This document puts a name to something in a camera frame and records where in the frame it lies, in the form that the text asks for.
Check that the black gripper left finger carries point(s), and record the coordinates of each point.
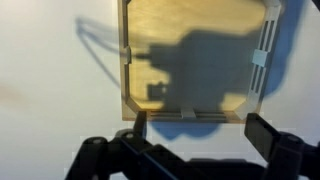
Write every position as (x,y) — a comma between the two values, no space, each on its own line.
(110,156)

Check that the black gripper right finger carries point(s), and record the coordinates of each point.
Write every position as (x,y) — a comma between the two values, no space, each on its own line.
(286,156)

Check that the square wooden tray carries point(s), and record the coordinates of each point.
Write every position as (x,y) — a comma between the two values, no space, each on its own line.
(200,40)

